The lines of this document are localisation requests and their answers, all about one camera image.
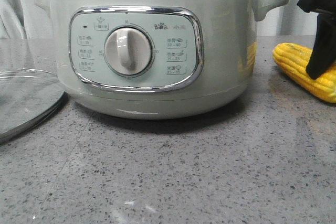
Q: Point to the glass pot lid steel rim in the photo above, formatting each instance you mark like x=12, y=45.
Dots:
x=28, y=97

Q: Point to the yellow corn cob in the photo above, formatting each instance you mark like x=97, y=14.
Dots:
x=293, y=59

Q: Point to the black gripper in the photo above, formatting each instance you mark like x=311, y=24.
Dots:
x=323, y=53

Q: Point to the pale green electric cooking pot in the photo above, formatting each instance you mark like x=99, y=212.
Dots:
x=155, y=59

